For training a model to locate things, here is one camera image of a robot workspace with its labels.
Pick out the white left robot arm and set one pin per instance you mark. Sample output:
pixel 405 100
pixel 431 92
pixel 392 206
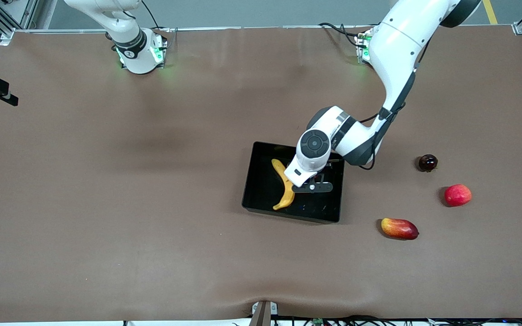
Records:
pixel 397 45

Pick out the dark purple plum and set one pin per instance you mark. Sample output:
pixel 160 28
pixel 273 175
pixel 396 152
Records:
pixel 427 163

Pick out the red peach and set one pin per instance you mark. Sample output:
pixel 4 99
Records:
pixel 458 195

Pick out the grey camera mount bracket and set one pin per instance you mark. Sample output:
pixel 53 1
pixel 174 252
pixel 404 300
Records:
pixel 263 312

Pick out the red yellow mango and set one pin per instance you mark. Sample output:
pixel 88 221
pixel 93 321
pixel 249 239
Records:
pixel 399 228

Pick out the brown table mat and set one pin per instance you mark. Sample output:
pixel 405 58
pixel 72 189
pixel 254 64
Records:
pixel 152 249

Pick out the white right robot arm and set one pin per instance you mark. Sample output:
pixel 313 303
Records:
pixel 138 59

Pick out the black plastic tray box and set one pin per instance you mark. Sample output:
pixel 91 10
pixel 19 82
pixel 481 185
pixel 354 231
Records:
pixel 265 190

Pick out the yellow banana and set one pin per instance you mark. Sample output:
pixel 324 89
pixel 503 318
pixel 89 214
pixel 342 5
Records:
pixel 287 199

